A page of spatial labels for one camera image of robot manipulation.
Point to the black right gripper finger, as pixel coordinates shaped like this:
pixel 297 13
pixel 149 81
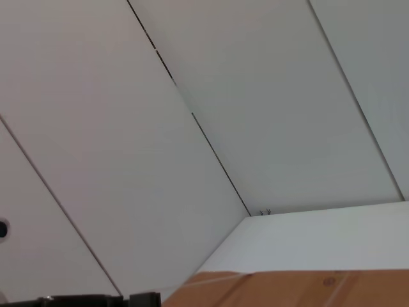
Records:
pixel 145 299

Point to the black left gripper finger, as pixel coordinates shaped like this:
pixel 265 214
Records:
pixel 76 301

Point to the brown cardboard box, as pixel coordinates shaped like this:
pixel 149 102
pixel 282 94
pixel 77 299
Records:
pixel 287 289

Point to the small dark screws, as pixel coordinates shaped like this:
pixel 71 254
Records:
pixel 265 211

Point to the small black wall fixture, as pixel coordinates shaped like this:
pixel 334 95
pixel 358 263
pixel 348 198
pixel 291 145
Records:
pixel 2 229

